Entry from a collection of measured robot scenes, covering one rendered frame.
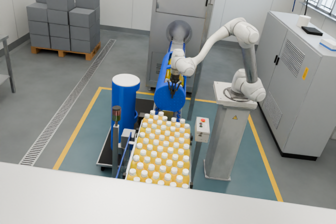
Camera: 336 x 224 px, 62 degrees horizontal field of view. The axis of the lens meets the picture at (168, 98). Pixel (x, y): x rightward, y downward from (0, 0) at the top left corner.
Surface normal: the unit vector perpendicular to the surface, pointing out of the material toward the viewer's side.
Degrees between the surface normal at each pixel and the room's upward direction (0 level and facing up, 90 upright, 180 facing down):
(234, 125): 90
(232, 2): 90
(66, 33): 90
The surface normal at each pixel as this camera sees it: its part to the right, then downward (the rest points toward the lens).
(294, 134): -0.04, 0.49
